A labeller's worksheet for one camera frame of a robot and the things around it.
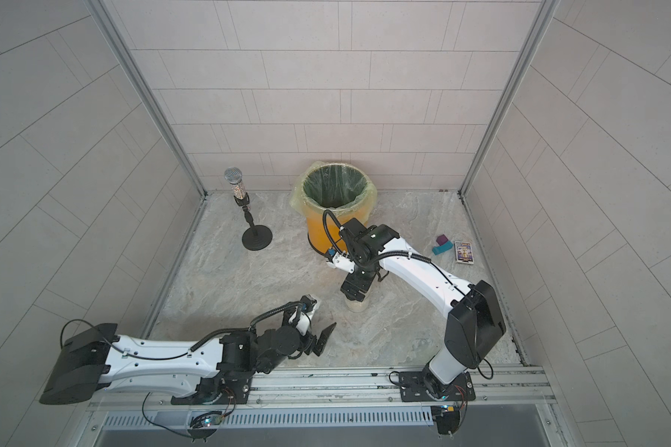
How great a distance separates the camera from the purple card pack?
0.96 meters

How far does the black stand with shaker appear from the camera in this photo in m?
0.81

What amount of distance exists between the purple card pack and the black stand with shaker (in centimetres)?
69
